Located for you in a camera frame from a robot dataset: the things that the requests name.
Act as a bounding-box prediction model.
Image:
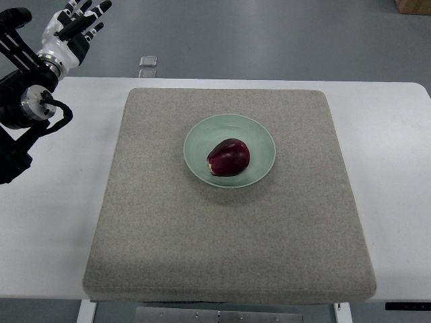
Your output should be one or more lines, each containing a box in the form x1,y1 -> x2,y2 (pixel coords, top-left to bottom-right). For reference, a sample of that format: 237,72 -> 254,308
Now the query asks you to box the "pale green plate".
183,114 -> 276,188

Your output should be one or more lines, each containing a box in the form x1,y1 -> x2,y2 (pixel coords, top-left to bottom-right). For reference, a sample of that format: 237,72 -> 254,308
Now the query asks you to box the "upper floor outlet cover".
139,55 -> 158,67

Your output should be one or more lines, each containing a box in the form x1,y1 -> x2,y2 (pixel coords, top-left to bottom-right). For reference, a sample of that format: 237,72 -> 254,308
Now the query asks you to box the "metal base plate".
134,307 -> 304,323

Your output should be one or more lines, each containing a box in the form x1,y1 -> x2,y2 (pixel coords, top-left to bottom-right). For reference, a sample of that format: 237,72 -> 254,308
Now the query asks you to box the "lower floor outlet cover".
138,69 -> 157,78

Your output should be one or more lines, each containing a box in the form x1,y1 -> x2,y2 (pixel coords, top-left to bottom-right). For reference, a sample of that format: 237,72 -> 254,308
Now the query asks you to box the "floor outlet cover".
139,55 -> 158,67
138,69 -> 157,78

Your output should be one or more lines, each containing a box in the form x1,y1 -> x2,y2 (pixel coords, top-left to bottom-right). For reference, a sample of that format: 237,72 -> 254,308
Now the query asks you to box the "beige fabric cushion mat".
83,88 -> 376,305

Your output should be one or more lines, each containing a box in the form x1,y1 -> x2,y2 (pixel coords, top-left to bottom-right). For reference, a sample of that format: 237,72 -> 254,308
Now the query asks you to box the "black table control panel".
385,302 -> 431,312

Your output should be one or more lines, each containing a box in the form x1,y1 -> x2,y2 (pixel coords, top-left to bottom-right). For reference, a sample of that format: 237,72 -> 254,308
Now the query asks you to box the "red apple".
207,138 -> 251,177

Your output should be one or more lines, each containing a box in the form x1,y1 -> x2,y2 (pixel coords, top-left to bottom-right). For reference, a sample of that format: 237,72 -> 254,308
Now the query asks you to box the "cardboard box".
395,0 -> 431,15

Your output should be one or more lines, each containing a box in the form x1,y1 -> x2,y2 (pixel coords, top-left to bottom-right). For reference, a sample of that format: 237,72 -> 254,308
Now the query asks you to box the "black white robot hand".
37,1 -> 112,73

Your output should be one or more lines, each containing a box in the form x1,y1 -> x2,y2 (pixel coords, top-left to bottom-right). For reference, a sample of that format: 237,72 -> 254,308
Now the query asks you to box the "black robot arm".
1,7 -> 73,184

